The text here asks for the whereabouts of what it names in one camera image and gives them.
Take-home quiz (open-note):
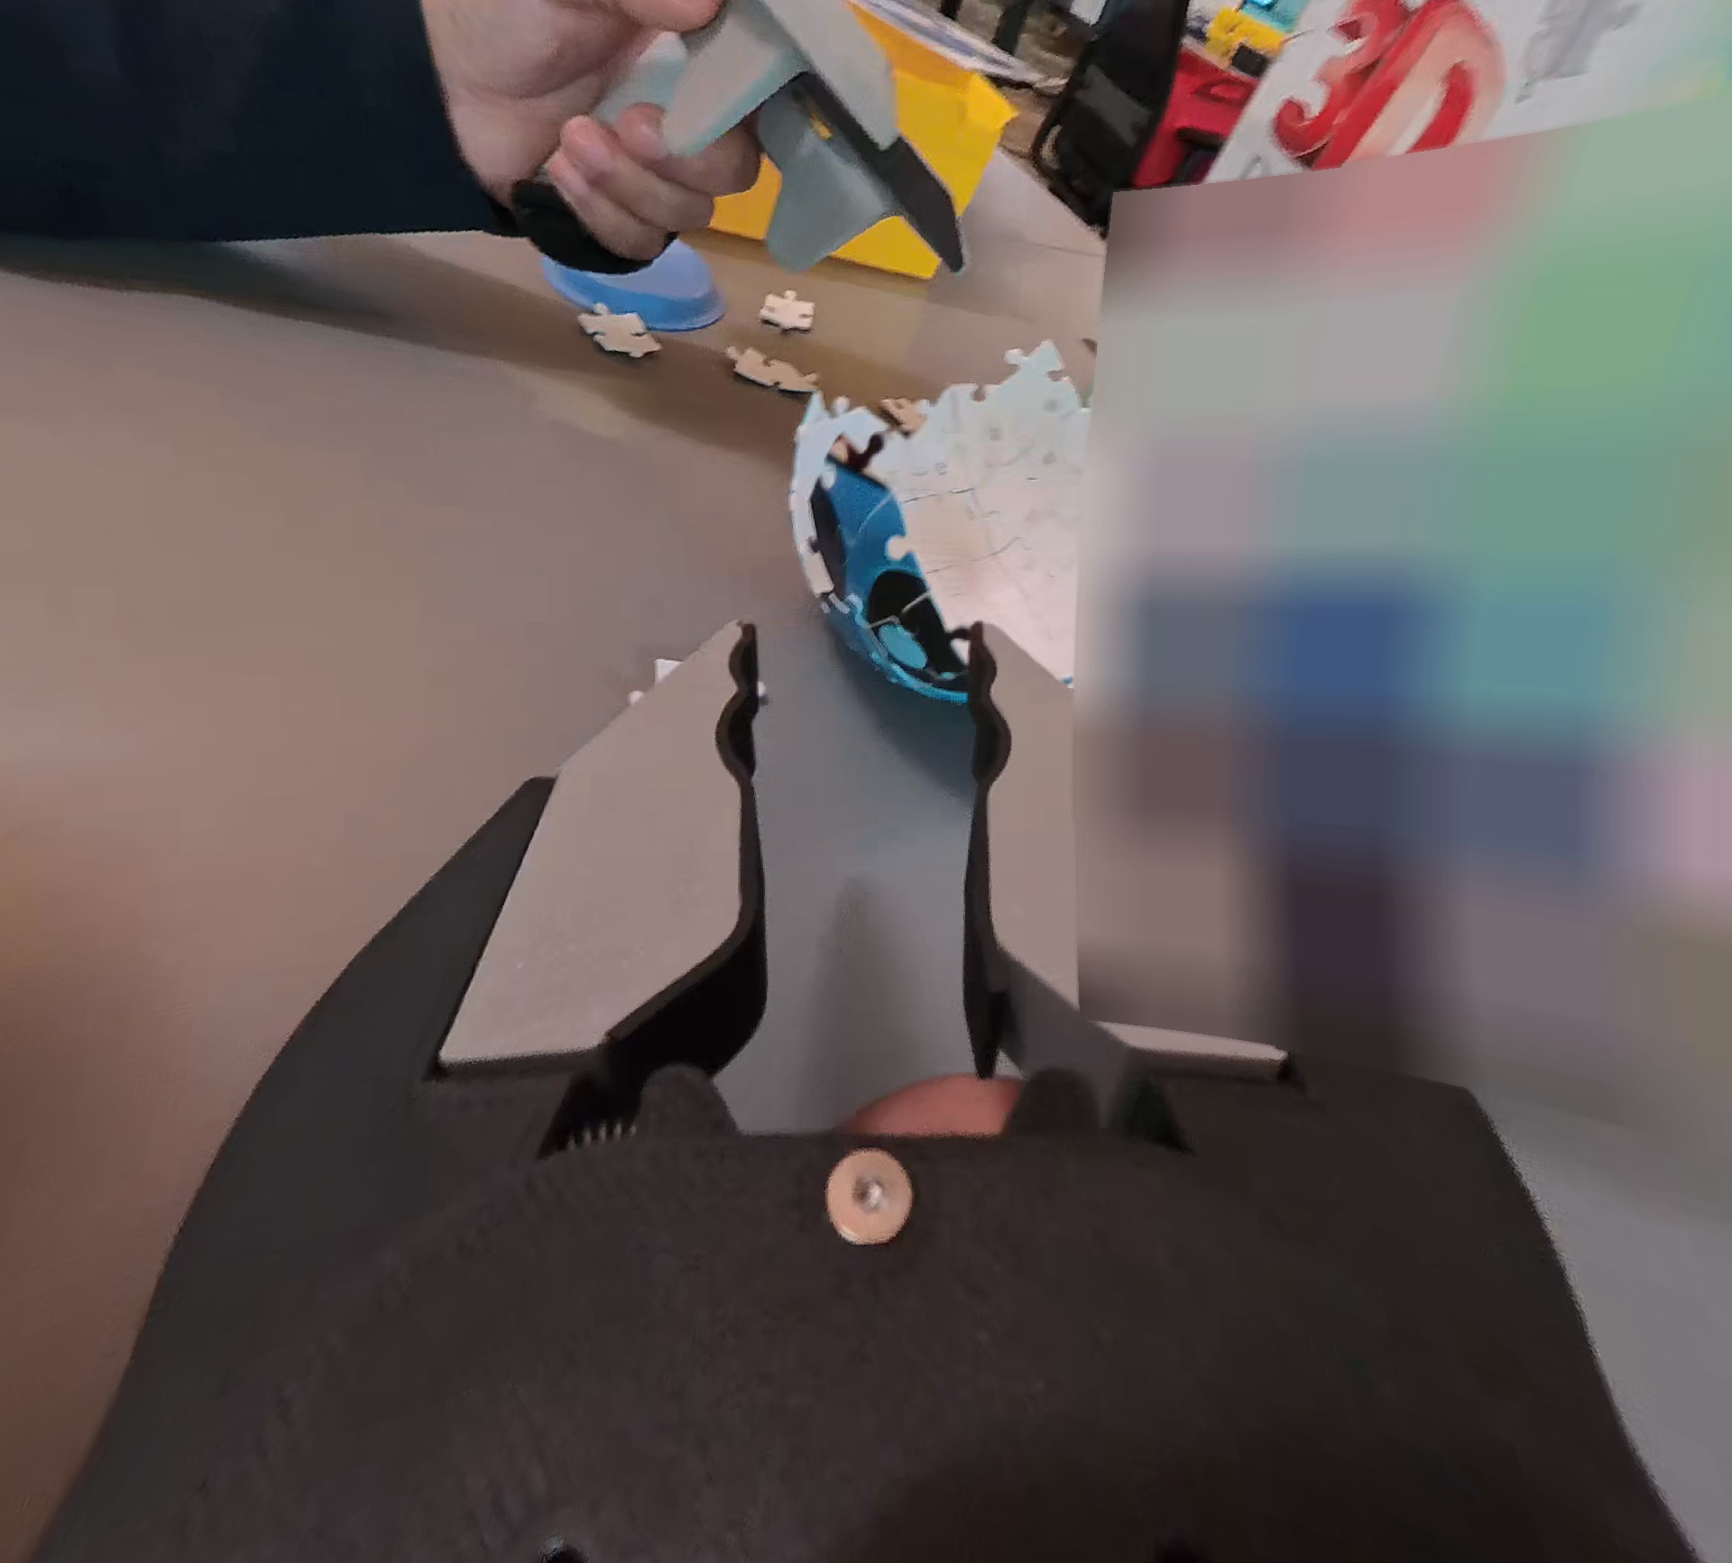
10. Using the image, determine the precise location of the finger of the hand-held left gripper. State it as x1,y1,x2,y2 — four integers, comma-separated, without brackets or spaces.
764,120,895,272
737,0,969,272

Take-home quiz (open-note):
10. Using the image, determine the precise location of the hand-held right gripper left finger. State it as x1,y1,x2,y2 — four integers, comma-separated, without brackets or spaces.
435,618,771,1077

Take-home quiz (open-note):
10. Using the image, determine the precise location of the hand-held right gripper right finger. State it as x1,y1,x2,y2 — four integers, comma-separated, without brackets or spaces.
960,622,1289,1118

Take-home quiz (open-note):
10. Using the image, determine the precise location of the blue and white puzzle ball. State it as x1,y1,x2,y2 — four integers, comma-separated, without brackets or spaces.
789,337,1092,705

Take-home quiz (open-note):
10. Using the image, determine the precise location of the person's left forearm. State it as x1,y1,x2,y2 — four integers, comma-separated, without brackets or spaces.
0,0,517,238

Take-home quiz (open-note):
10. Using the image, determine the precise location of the blue ball stand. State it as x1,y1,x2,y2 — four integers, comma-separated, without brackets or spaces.
542,236,726,333

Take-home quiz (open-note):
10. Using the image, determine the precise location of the colourful puzzle box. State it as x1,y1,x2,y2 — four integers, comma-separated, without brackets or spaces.
1211,0,1732,198

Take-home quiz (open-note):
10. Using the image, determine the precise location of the person's left hand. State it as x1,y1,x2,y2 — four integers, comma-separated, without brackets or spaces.
419,0,764,263

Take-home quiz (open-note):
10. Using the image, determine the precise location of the person's right hand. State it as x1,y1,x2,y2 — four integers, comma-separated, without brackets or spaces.
845,1075,1024,1138

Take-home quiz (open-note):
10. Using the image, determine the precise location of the yellow plastic bin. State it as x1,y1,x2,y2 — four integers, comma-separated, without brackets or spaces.
480,0,1018,279

